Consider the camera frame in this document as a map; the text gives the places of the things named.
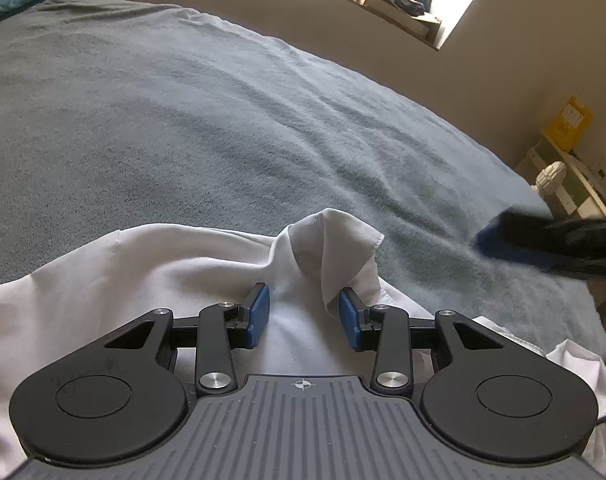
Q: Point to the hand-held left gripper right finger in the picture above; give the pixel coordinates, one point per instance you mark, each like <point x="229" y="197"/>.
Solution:
<point x="347" y="317"/>

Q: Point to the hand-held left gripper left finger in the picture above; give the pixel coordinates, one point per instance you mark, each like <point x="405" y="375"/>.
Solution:
<point x="260" y="317"/>

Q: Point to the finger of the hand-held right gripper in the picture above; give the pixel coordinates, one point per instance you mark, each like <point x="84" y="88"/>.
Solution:
<point x="523" y="240"/>

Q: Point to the white shirt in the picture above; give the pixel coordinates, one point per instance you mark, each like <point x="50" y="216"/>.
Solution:
<point x="133" y="270"/>

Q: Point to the box of dark clothes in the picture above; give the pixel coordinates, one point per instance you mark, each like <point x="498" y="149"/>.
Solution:
<point x="403" y="7"/>

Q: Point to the cream bedpost finial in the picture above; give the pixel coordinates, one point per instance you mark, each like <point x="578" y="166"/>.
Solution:
<point x="550" y="177"/>

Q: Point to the wooden bedside table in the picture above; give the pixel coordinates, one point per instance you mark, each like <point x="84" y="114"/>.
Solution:
<point x="580" y="180"/>

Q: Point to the yellow box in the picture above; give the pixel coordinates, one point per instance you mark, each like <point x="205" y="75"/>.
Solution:
<point x="570" y="122"/>

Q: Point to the grey bed blanket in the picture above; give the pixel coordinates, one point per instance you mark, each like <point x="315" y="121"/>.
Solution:
<point x="208" y="125"/>

